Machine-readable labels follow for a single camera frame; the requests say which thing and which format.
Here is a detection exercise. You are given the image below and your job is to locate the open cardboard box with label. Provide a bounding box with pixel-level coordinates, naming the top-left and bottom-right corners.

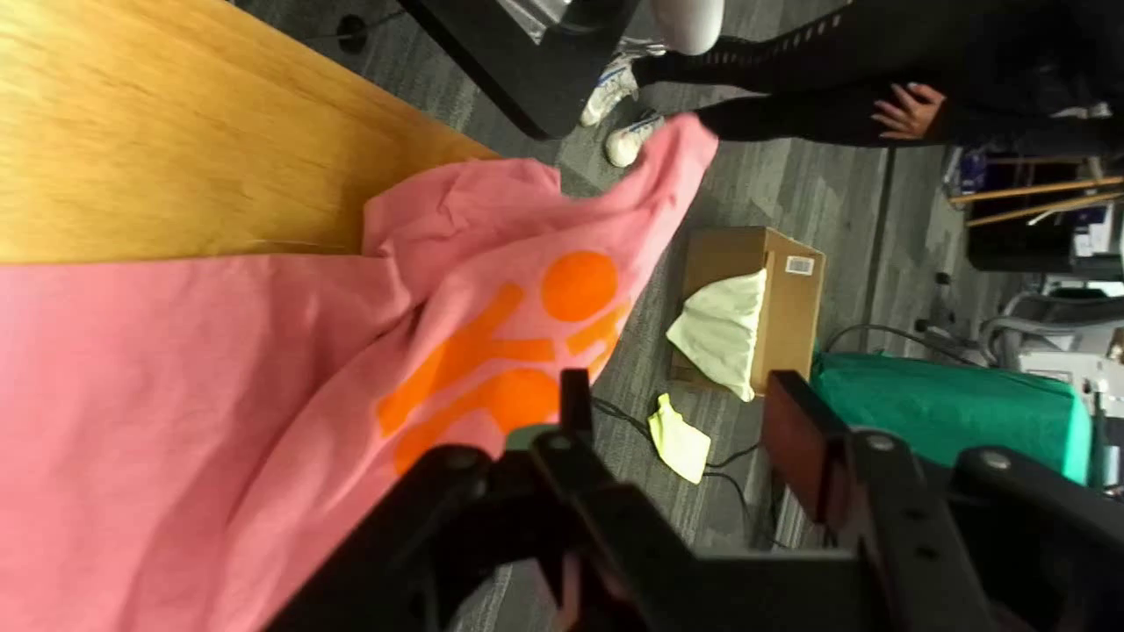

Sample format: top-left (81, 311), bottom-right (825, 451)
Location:
top-left (664, 224), bottom-right (825, 402)

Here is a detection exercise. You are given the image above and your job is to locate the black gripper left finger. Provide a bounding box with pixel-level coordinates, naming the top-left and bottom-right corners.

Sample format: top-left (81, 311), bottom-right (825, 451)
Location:
top-left (560, 368), bottom-right (595, 441)

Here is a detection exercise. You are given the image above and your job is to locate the pink t-shirt orange print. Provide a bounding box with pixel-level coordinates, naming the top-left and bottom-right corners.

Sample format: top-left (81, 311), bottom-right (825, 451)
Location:
top-left (0, 115), bottom-right (717, 632)

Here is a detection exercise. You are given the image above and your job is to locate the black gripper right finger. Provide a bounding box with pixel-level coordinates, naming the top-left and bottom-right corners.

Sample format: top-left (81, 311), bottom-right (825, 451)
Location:
top-left (762, 374), bottom-right (854, 526)

